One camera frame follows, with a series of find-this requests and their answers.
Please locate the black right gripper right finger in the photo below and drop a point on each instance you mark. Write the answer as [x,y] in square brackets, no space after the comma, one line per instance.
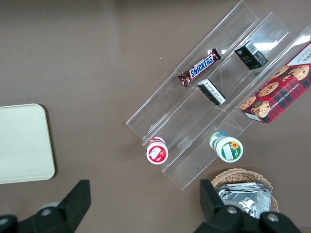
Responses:
[216,218]

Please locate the green lid yogurt cup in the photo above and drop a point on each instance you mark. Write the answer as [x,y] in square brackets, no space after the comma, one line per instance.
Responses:
[228,148]

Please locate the small black box gold print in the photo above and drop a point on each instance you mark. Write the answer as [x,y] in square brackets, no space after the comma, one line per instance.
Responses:
[250,57]

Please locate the Snickers chocolate bar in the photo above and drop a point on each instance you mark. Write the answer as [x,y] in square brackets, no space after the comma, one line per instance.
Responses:
[201,68]

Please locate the clear acrylic stepped stand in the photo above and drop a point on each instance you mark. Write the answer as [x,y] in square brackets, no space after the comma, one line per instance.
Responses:
[189,126]

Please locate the red plaid cookie box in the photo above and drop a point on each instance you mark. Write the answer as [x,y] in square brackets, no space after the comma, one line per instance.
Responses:
[279,92]

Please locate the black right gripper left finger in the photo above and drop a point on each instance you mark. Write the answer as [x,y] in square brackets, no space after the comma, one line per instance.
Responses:
[70,208]

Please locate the red lid yogurt cup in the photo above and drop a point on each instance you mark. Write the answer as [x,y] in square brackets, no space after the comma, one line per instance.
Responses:
[157,153]

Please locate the silver foil packets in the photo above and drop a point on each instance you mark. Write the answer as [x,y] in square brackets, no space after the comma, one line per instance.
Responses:
[245,199]

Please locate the light wicker basket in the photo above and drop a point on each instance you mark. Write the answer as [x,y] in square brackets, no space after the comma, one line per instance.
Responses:
[243,176]

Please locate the beige rectangular tray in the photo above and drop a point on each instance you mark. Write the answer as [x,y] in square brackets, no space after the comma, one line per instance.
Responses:
[22,143]

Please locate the small black box white label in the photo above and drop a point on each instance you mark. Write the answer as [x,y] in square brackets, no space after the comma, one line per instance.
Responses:
[212,92]

